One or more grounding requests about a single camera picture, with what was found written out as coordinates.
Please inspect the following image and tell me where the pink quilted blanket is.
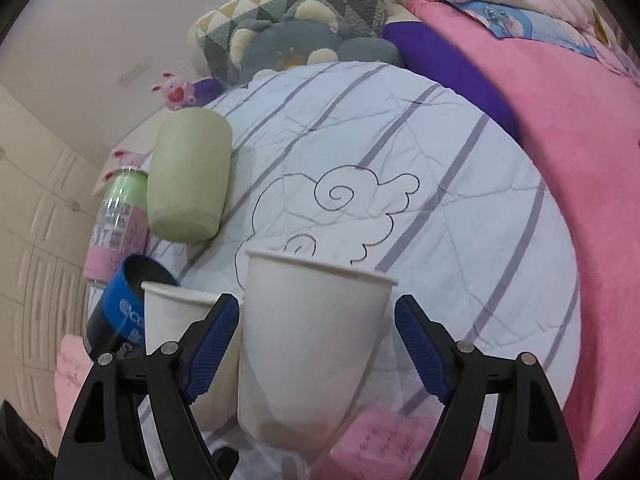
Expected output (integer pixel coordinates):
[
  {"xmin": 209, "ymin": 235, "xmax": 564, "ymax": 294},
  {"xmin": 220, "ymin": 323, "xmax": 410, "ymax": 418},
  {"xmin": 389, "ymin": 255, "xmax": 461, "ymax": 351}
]
[{"xmin": 517, "ymin": 0, "xmax": 640, "ymax": 81}]

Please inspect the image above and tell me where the small white paper cup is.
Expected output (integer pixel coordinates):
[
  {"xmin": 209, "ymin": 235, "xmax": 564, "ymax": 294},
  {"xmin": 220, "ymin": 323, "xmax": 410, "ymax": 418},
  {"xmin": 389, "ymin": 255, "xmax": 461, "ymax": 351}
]
[{"xmin": 141, "ymin": 280, "xmax": 244, "ymax": 431}]

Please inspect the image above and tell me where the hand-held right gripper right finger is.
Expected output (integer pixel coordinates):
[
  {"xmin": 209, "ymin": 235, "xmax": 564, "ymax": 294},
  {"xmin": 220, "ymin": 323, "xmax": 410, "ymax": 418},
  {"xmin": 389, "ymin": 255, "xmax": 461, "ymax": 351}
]
[{"xmin": 394, "ymin": 295, "xmax": 580, "ymax": 480}]

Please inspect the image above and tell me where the grey dinosaur plush toy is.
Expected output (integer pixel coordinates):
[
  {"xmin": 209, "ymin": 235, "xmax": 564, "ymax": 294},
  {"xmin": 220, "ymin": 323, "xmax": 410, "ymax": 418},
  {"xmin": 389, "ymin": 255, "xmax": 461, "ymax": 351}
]
[{"xmin": 227, "ymin": 0, "xmax": 404, "ymax": 86}]

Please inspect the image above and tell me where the green matte cup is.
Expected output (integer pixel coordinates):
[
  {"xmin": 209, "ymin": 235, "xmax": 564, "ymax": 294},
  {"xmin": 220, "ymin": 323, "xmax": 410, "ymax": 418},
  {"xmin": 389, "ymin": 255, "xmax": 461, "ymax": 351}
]
[{"xmin": 147, "ymin": 108, "xmax": 233, "ymax": 245}]

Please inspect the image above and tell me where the pink pig plush toy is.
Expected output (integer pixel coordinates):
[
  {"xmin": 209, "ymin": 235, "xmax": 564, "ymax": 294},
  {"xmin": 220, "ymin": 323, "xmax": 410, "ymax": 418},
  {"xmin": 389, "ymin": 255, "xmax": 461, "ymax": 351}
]
[{"xmin": 152, "ymin": 71, "xmax": 197, "ymax": 111}]

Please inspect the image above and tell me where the blue and black cup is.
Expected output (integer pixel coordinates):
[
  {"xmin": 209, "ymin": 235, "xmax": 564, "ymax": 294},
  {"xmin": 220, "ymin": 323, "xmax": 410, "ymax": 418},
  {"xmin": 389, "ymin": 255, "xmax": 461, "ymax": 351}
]
[{"xmin": 83, "ymin": 254, "xmax": 180, "ymax": 361}]

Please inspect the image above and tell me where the purple pillow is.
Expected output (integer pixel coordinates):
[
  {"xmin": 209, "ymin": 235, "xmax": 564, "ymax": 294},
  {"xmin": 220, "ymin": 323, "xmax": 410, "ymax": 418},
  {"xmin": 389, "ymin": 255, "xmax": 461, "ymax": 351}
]
[{"xmin": 381, "ymin": 21, "xmax": 518, "ymax": 137}]

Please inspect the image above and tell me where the cartoon print pillow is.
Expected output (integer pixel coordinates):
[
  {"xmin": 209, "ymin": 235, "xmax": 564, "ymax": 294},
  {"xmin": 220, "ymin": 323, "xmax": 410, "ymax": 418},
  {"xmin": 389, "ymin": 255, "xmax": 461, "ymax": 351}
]
[{"xmin": 452, "ymin": 0, "xmax": 597, "ymax": 58}]

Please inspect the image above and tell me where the white striped quilt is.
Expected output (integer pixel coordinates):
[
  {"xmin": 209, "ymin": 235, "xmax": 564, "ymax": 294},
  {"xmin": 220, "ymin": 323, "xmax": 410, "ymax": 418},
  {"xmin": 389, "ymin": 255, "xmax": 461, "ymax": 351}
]
[{"xmin": 85, "ymin": 61, "xmax": 582, "ymax": 480}]

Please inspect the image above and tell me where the large white paper cup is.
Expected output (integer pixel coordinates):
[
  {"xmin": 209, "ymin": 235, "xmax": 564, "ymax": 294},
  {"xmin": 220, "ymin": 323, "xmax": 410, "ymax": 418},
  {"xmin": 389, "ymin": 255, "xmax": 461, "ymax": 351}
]
[{"xmin": 237, "ymin": 250, "xmax": 399, "ymax": 452}]

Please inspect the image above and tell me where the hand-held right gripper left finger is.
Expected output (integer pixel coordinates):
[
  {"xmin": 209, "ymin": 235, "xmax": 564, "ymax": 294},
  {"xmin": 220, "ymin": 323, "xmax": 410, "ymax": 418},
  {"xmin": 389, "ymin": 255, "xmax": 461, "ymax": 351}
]
[{"xmin": 53, "ymin": 293, "xmax": 240, "ymax": 480}]

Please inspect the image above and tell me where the pink printed sheet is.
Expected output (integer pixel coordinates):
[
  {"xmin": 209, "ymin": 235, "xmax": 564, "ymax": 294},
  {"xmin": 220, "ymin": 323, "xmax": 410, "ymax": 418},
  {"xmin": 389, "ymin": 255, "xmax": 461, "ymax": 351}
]
[{"xmin": 312, "ymin": 407, "xmax": 493, "ymax": 480}]

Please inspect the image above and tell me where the pink and green labelled bottle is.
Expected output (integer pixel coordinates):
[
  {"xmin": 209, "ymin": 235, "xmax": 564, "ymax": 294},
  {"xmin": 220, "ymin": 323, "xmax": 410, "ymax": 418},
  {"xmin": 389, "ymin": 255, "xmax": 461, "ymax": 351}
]
[{"xmin": 84, "ymin": 165, "xmax": 150, "ymax": 286}]

